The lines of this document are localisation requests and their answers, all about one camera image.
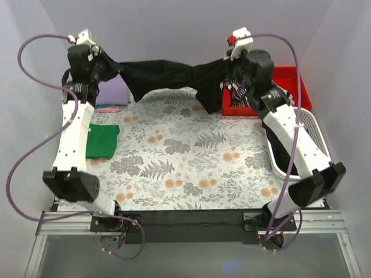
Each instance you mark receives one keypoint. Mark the black garment in basket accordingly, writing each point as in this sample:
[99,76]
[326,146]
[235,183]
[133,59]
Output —
[281,156]

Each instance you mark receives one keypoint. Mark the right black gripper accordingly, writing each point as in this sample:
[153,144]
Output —
[235,68]

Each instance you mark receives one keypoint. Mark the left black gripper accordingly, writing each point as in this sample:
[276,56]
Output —
[101,67]

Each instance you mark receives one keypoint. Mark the folded green t shirt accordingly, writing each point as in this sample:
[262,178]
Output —
[102,141]

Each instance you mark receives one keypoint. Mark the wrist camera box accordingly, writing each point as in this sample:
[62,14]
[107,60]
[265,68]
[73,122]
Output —
[85,38]
[239,40]

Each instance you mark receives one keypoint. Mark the black t shirt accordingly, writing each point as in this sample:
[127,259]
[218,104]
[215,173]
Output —
[142,77]

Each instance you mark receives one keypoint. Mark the aluminium frame rail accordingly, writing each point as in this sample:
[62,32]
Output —
[64,223]

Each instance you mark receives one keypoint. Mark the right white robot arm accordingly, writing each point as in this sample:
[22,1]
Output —
[319,176]

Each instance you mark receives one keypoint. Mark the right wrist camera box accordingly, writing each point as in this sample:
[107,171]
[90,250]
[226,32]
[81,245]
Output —
[239,40]

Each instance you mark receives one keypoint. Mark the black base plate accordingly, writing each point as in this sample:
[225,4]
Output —
[201,226]

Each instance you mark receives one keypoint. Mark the black white striped shirt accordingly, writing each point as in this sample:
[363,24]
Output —
[237,94]

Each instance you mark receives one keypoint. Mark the white perforated laundry basket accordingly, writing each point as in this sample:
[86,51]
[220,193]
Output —
[312,128]

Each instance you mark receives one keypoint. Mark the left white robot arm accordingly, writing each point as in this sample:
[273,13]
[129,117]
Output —
[69,179]

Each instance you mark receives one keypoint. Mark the floral table cloth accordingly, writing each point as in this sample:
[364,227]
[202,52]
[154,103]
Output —
[173,155]

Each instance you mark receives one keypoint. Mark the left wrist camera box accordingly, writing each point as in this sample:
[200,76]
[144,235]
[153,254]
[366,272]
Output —
[85,38]

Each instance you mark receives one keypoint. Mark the folded pink t shirt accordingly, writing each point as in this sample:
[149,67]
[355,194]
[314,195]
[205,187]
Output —
[107,109]

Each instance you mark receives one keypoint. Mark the folded lilac t shirt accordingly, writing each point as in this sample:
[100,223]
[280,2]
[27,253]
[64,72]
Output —
[113,92]

